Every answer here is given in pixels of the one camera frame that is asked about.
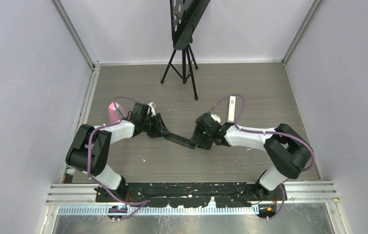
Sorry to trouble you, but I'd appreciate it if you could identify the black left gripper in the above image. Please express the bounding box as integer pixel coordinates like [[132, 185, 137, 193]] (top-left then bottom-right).
[[141, 114, 170, 139]]

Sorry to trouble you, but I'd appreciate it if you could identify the white remote control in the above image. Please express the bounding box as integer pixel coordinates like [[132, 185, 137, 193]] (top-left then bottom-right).
[[227, 96, 236, 122]]

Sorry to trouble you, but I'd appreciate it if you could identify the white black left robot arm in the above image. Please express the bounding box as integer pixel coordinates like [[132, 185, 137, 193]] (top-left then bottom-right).
[[65, 102, 170, 202]]

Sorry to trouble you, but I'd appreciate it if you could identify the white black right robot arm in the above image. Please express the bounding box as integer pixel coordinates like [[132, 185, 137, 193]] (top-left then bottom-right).
[[191, 112, 314, 200]]

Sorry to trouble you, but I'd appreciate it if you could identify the pink metronome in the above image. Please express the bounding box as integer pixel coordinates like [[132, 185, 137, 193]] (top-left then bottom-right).
[[108, 102, 128, 123]]

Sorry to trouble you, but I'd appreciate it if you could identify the black music stand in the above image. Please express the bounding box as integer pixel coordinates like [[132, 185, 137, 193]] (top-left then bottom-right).
[[160, 0, 210, 100]]

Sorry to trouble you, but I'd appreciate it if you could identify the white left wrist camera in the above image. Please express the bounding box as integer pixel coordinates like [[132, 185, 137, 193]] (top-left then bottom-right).
[[148, 102, 156, 117]]

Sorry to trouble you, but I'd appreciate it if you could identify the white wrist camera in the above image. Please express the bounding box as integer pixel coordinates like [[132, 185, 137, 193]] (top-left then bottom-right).
[[210, 114, 221, 123], [148, 102, 156, 117]]

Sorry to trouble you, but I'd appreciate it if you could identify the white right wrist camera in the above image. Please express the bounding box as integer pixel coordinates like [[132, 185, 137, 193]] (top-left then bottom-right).
[[210, 114, 221, 123]]

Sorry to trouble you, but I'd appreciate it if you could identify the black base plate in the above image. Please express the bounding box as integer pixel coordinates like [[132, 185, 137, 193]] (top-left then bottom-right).
[[94, 182, 287, 208]]

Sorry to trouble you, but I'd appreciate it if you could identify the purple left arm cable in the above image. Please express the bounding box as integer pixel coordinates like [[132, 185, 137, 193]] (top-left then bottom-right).
[[87, 96, 151, 221]]

